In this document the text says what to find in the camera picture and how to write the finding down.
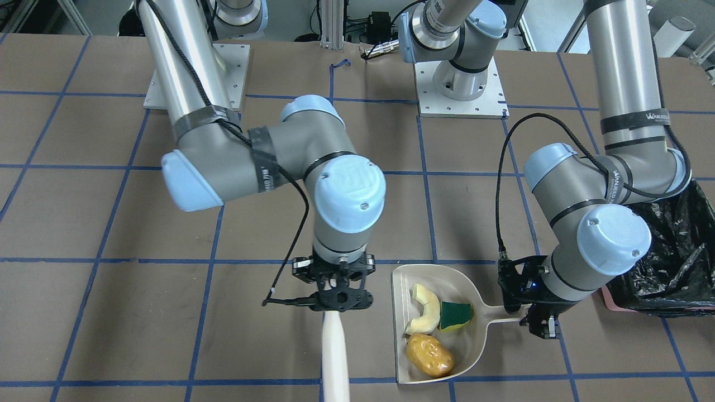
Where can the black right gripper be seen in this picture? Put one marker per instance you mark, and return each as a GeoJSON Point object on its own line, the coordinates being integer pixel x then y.
{"type": "Point", "coordinates": [301, 269]}

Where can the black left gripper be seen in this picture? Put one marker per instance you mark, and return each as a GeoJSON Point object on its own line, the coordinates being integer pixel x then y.
{"type": "Point", "coordinates": [548, 308]}

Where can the white hand brush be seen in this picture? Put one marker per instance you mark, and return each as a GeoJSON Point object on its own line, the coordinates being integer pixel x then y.
{"type": "Point", "coordinates": [335, 373]}

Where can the beige dustpan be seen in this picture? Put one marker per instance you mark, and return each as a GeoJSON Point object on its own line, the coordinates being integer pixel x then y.
{"type": "Point", "coordinates": [467, 343]}

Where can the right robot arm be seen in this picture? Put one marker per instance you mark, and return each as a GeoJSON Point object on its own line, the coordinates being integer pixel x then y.
{"type": "Point", "coordinates": [217, 161]}

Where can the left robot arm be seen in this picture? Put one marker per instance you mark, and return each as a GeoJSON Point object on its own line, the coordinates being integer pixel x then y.
{"type": "Point", "coordinates": [585, 199]}

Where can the black lined trash bin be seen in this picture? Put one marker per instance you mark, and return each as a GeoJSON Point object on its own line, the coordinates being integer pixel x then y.
{"type": "Point", "coordinates": [676, 276]}

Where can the green sponge piece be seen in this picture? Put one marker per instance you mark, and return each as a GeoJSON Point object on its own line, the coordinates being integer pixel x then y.
{"type": "Point", "coordinates": [454, 316]}

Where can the pale banana peel piece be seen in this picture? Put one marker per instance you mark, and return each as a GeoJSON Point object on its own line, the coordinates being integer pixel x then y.
{"type": "Point", "coordinates": [430, 317]}

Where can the yellow brown potato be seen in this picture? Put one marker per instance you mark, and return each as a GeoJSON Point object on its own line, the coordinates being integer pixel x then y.
{"type": "Point", "coordinates": [429, 355]}

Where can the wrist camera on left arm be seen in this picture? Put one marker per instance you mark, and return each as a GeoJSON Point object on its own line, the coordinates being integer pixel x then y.
{"type": "Point", "coordinates": [520, 280]}

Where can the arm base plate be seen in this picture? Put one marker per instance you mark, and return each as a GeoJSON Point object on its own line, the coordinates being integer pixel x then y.
{"type": "Point", "coordinates": [174, 91]}
{"type": "Point", "coordinates": [444, 91]}

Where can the aluminium frame post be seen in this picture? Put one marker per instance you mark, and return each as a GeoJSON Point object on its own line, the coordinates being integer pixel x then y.
{"type": "Point", "coordinates": [332, 15]}

